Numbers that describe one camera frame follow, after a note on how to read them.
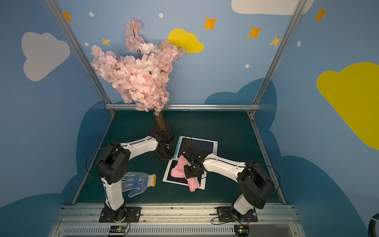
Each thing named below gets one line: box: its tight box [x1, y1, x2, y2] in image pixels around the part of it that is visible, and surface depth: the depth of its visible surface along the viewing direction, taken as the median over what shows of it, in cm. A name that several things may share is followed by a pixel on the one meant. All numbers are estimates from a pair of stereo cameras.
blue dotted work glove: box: [121, 171, 157, 198], surface depth 86 cm
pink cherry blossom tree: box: [90, 17, 186, 116], surface depth 65 cm
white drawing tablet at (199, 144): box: [173, 135, 219, 159], surface depth 105 cm
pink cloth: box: [170, 155, 201, 193], surface depth 86 cm
